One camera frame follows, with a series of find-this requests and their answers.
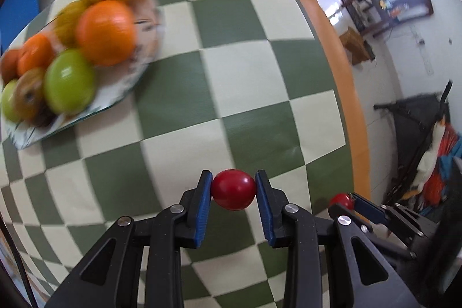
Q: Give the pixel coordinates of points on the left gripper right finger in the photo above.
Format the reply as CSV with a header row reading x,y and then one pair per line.
x,y
358,274

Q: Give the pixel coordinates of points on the brown pear on plate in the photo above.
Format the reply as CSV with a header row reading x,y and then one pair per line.
x,y
28,96

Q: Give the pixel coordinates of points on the dark orange tangerine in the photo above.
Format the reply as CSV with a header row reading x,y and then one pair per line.
x,y
9,64

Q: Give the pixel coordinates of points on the green apple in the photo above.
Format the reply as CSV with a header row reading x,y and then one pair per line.
x,y
7,102
70,83

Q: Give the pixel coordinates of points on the orange on plate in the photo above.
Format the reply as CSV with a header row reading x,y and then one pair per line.
x,y
36,52

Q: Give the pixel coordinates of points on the small wooden stool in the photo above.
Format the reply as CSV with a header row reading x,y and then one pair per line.
x,y
360,50

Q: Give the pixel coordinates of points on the green apple on plate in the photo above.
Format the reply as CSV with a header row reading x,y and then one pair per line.
x,y
7,102

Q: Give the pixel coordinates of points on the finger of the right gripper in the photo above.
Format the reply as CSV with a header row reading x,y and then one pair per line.
x,y
385,247
398,219

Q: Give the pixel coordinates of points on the red cherry tomato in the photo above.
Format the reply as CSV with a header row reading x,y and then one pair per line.
x,y
343,199
233,189

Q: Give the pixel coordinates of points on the large orange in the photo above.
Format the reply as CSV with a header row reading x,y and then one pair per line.
x,y
106,33

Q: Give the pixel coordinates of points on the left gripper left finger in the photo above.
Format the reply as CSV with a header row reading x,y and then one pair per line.
x,y
108,274

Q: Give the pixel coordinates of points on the floral oval plate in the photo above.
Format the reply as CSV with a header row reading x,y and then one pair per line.
x,y
114,82

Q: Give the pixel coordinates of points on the black treadmill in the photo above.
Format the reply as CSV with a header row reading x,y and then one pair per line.
x,y
414,119

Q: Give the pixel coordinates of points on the dark wooden side table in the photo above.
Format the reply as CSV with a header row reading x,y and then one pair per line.
x,y
376,17

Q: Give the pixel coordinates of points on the blue folded mat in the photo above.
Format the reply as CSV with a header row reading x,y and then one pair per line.
x,y
14,16

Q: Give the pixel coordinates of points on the yellow citrus on plate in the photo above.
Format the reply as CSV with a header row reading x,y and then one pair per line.
x,y
66,22

